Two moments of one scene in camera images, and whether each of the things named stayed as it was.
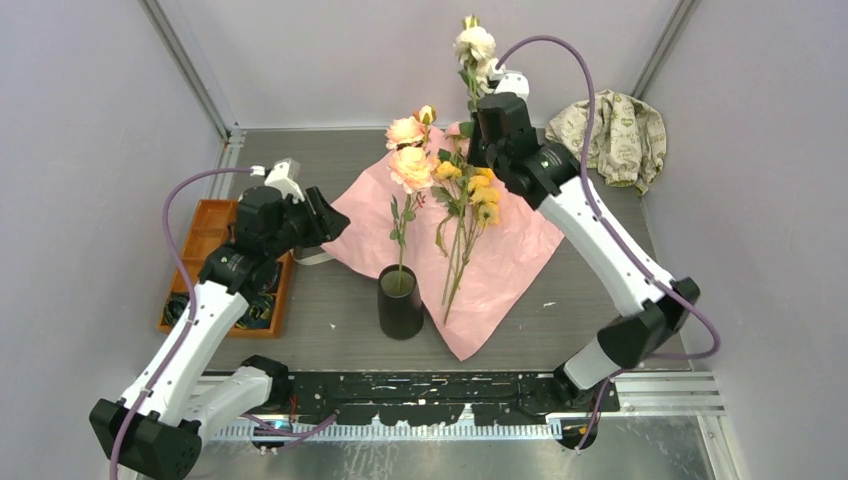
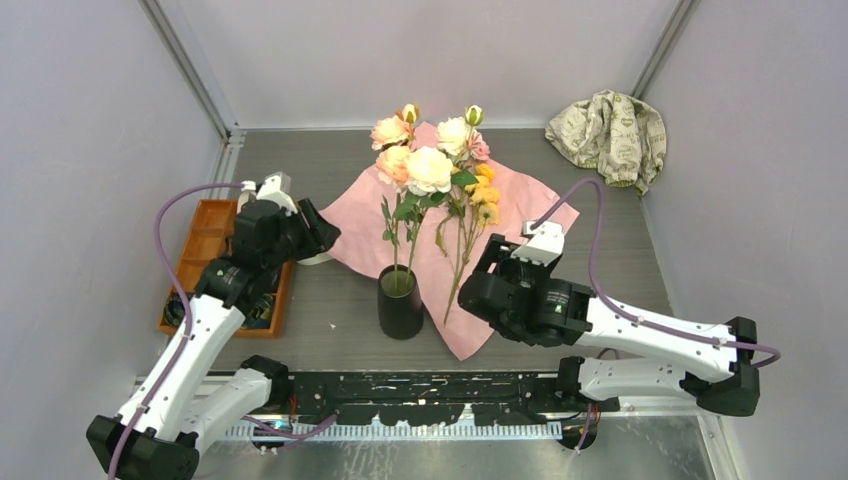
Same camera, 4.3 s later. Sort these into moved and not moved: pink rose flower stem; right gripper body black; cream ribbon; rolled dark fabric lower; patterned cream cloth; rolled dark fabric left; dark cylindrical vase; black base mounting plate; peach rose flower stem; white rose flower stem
Moved: white rose flower stem; peach rose flower stem; pink rose flower stem; right gripper body black
Not moved: patterned cream cloth; rolled dark fabric left; cream ribbon; dark cylindrical vase; rolled dark fabric lower; black base mounting plate
